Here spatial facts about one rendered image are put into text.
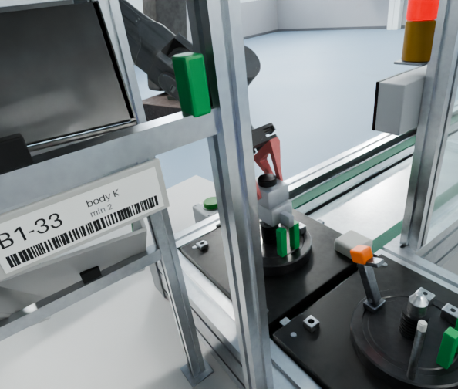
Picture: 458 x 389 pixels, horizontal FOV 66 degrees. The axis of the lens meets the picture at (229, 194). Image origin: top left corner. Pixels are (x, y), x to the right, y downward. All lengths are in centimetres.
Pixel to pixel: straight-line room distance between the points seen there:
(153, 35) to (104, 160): 43
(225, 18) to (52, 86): 10
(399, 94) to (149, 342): 55
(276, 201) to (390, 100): 21
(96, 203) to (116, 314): 57
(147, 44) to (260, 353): 45
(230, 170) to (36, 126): 11
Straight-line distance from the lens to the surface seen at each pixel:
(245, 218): 24
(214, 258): 63
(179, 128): 19
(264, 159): 60
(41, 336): 78
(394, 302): 53
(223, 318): 54
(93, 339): 72
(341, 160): 96
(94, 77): 23
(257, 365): 35
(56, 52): 23
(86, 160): 18
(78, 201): 18
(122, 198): 19
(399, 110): 54
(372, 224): 80
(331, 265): 60
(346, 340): 51
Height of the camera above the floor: 137
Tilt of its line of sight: 29 degrees down
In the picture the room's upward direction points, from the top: 8 degrees counter-clockwise
